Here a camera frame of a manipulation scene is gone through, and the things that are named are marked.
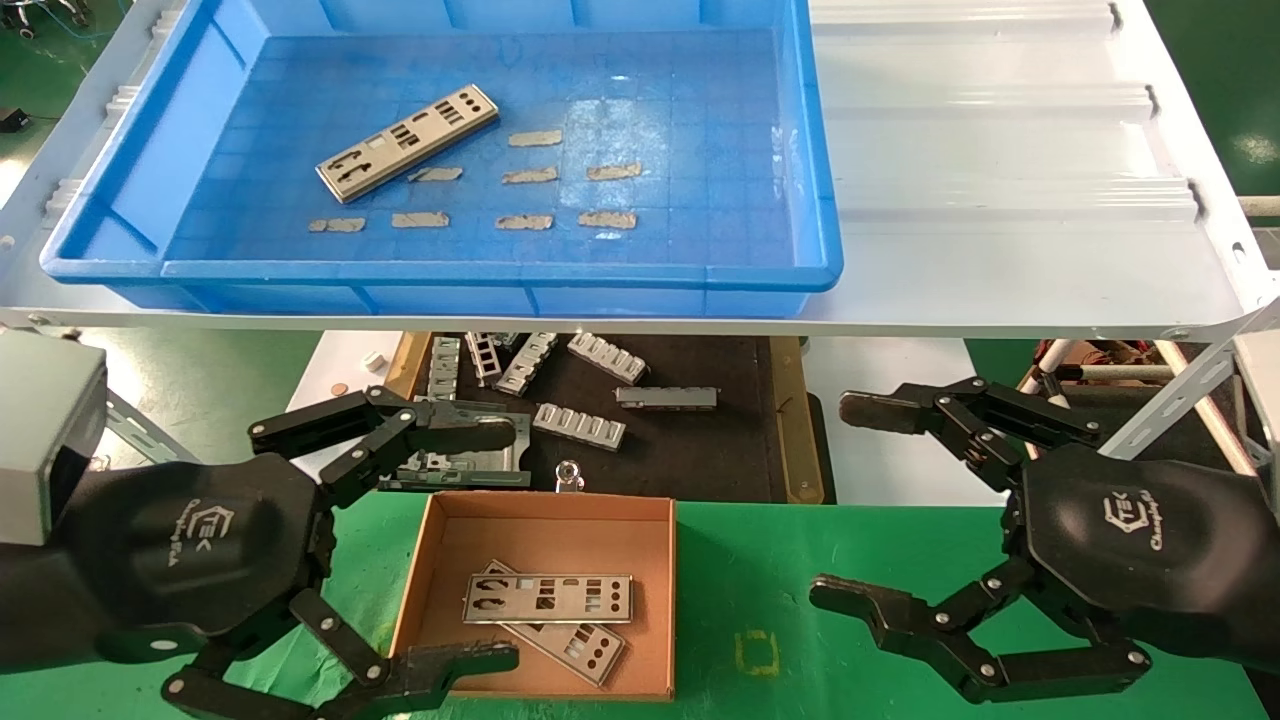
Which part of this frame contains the slotted angle rack post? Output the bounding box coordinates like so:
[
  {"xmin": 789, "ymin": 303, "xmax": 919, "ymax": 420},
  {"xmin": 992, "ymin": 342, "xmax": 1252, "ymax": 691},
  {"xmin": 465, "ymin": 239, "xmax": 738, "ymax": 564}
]
[
  {"xmin": 1095, "ymin": 300, "xmax": 1280, "ymax": 463},
  {"xmin": 100, "ymin": 388, "xmax": 201, "ymax": 467}
]

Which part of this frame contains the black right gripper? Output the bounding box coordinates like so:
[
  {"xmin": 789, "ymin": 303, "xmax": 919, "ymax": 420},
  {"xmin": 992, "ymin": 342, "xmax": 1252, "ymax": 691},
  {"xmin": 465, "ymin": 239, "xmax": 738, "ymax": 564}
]
[{"xmin": 810, "ymin": 378, "xmax": 1280, "ymax": 704}]

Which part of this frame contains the gray wrist camera box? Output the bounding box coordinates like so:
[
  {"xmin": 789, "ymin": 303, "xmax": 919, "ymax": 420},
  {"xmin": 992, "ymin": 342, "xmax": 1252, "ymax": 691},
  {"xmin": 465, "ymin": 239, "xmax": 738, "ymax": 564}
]
[{"xmin": 0, "ymin": 330, "xmax": 108, "ymax": 546}]

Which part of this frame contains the slotted metal bracket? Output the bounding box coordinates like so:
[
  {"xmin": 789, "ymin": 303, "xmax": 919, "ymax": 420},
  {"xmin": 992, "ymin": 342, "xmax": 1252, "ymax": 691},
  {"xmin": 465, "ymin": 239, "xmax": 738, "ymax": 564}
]
[
  {"xmin": 566, "ymin": 332, "xmax": 650, "ymax": 386},
  {"xmin": 464, "ymin": 332, "xmax": 503, "ymax": 388},
  {"xmin": 531, "ymin": 402, "xmax": 628, "ymax": 451},
  {"xmin": 427, "ymin": 335, "xmax": 462, "ymax": 403},
  {"xmin": 496, "ymin": 332, "xmax": 560, "ymax": 397}
]

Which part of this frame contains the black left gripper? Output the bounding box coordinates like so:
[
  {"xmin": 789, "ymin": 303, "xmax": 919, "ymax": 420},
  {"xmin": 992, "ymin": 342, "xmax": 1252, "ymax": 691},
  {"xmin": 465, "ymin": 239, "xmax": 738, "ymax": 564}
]
[{"xmin": 0, "ymin": 385, "xmax": 521, "ymax": 720}]

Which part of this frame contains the white metal upright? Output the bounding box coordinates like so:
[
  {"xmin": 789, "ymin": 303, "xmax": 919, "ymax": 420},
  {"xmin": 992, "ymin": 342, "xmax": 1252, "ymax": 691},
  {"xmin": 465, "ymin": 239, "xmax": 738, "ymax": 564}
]
[{"xmin": 1232, "ymin": 330, "xmax": 1280, "ymax": 481}]

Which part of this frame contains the blue plastic tray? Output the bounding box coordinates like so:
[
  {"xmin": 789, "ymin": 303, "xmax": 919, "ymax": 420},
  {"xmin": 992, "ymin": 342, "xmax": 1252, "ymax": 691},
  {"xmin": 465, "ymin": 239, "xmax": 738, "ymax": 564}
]
[{"xmin": 40, "ymin": 0, "xmax": 844, "ymax": 319}]

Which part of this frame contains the wood-framed black mat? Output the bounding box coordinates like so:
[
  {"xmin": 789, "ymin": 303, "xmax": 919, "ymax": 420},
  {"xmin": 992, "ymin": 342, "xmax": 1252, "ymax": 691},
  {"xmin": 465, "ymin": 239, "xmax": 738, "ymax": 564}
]
[{"xmin": 385, "ymin": 333, "xmax": 826, "ymax": 503}]

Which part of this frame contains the gray metal bar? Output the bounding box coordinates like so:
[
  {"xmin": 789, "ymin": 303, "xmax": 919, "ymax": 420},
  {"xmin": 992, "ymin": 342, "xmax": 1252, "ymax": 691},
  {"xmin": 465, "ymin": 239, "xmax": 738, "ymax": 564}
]
[{"xmin": 614, "ymin": 385, "xmax": 720, "ymax": 411}]

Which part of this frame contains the metal IO shield plate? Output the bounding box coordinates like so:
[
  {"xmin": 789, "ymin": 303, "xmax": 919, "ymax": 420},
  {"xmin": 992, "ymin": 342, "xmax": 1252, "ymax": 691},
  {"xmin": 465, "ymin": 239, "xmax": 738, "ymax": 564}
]
[
  {"xmin": 463, "ymin": 573, "xmax": 634, "ymax": 625},
  {"xmin": 480, "ymin": 558, "xmax": 628, "ymax": 689}
]

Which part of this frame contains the white pipe frame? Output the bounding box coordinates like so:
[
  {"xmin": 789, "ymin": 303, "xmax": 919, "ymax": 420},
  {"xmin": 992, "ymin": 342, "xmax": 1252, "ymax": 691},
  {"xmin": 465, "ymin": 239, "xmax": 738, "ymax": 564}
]
[{"xmin": 1015, "ymin": 338, "xmax": 1241, "ymax": 451}]

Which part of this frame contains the large metal chassis plate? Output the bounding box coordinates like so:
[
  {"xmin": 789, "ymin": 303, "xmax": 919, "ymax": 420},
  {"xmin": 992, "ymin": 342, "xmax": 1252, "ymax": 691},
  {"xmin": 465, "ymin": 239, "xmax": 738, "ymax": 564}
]
[{"xmin": 378, "ymin": 398, "xmax": 533, "ymax": 491}]

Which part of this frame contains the brown cardboard box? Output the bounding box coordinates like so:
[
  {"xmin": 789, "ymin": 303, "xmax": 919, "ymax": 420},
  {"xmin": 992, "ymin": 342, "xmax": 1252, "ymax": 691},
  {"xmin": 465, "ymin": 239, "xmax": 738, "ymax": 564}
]
[{"xmin": 388, "ymin": 492, "xmax": 677, "ymax": 701}]

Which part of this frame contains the metal plate in bin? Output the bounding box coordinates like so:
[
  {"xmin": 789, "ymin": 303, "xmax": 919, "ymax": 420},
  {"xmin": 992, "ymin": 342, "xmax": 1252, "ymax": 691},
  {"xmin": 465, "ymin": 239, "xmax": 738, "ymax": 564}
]
[{"xmin": 315, "ymin": 84, "xmax": 500, "ymax": 205}]

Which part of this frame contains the chair caster base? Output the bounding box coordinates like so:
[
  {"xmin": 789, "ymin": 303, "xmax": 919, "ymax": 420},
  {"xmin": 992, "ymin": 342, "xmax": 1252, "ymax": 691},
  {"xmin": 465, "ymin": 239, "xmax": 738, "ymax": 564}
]
[{"xmin": 0, "ymin": 0, "xmax": 96, "ymax": 41}]

